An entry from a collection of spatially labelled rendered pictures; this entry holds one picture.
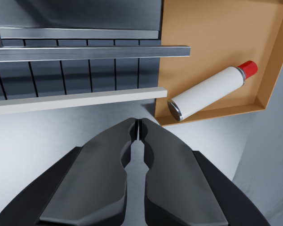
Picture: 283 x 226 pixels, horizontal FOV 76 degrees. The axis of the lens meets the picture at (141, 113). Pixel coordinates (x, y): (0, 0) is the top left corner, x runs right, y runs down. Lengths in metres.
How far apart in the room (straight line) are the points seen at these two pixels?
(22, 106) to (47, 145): 0.15
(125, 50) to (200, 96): 0.22
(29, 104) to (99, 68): 0.11
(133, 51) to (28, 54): 0.10
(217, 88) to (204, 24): 0.13
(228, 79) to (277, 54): 0.17
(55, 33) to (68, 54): 0.09
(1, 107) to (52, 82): 0.07
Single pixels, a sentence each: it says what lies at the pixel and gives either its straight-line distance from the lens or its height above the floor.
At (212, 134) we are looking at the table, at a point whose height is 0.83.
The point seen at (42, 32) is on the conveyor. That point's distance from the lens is 0.28.
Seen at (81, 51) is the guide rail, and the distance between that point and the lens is 0.20.
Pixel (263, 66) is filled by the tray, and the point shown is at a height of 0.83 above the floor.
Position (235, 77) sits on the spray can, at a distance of 0.43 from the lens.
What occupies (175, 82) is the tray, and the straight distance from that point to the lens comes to 0.40.
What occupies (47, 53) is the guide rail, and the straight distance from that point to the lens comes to 0.20.
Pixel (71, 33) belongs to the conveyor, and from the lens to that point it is 0.28.
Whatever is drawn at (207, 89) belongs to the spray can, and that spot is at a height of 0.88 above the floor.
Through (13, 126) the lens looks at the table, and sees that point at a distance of 0.39.
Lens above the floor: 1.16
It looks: 56 degrees down
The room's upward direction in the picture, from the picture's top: 143 degrees clockwise
